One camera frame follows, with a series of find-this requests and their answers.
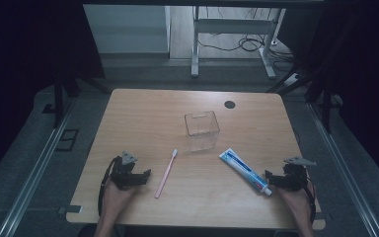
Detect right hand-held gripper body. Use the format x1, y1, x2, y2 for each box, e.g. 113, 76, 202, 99
276, 156, 318, 193

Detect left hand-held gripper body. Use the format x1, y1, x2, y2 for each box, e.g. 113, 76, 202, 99
110, 150, 139, 192

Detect pink toothbrush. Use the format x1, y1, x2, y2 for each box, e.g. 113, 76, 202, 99
154, 148, 179, 199

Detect white and blue toothpaste tube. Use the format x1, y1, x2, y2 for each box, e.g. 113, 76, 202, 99
218, 147, 273, 198

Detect clear plastic square container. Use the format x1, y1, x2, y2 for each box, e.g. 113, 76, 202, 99
184, 110, 221, 153

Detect person's left hand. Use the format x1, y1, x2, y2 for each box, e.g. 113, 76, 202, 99
102, 180, 136, 219

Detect person's right hand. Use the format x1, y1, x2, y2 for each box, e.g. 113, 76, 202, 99
276, 181, 317, 222

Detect black metal stand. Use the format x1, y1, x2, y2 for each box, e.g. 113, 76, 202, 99
265, 65, 335, 134
52, 73, 113, 130

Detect white power strip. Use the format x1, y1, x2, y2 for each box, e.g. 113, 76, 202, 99
283, 73, 302, 88

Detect dark curtain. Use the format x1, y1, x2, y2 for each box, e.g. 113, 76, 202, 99
277, 0, 379, 186
0, 0, 107, 189

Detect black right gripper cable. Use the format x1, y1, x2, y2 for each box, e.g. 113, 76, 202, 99
301, 166, 318, 225

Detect grey metal floor rail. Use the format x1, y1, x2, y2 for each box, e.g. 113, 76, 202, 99
0, 98, 77, 237
306, 102, 379, 237

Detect black floor cables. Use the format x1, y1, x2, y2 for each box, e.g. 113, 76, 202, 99
197, 7, 298, 72

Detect white metal desk frame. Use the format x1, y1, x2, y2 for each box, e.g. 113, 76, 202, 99
190, 5, 287, 80

